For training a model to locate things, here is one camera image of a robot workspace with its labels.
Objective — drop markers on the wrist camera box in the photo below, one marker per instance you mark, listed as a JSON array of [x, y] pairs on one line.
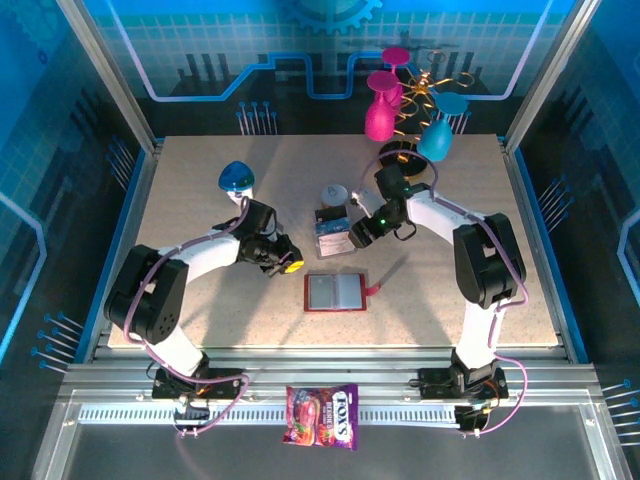
[[366, 202], [272, 232]]

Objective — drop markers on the blue glitter wine glass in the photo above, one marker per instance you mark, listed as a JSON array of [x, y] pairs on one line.
[[435, 140]]

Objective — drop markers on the aluminium front frame rail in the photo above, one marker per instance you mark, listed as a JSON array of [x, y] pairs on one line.
[[320, 370]]

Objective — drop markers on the red leather card holder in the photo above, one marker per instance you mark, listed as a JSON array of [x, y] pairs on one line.
[[350, 291]]

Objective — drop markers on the pink glitter wine glass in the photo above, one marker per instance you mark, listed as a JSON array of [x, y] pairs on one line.
[[396, 55], [379, 120]]

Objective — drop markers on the aluminium side rail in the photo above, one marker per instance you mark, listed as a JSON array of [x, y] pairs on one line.
[[537, 240], [129, 240]]

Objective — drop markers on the blue card with white logo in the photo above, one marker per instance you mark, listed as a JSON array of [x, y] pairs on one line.
[[331, 228]]

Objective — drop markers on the aluminium frame post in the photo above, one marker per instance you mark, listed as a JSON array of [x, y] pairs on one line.
[[112, 75], [550, 75]]

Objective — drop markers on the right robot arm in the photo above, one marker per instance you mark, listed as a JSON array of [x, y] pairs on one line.
[[490, 265]]

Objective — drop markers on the white bottle with blue cap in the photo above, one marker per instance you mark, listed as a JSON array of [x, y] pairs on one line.
[[235, 177]]

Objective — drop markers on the purple Fox's candy bag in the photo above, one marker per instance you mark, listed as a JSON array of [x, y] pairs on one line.
[[320, 415]]

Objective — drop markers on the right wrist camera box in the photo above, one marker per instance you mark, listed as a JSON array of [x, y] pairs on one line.
[[366, 202]]

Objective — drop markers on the plain grey card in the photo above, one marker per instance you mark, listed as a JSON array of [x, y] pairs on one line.
[[321, 291]]

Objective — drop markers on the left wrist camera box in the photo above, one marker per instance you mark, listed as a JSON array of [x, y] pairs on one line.
[[272, 232]]

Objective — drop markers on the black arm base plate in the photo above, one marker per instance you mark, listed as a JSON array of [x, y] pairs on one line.
[[435, 382], [165, 387]]

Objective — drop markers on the clear acrylic tiered card stand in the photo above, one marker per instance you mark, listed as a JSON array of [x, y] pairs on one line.
[[335, 254]]

